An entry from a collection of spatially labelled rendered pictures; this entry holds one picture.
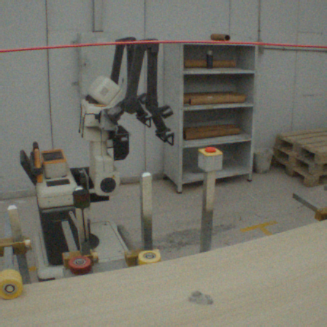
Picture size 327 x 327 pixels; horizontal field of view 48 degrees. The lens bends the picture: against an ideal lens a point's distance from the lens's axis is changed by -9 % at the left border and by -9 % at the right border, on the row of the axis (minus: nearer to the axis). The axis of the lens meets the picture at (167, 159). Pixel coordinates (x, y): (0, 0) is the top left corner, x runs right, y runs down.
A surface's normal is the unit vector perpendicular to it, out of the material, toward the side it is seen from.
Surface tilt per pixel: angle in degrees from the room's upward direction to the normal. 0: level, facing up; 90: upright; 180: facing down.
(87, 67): 90
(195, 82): 90
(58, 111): 90
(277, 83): 90
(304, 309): 0
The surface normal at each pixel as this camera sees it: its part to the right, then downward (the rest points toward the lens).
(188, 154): 0.36, 0.31
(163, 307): 0.00, -0.94
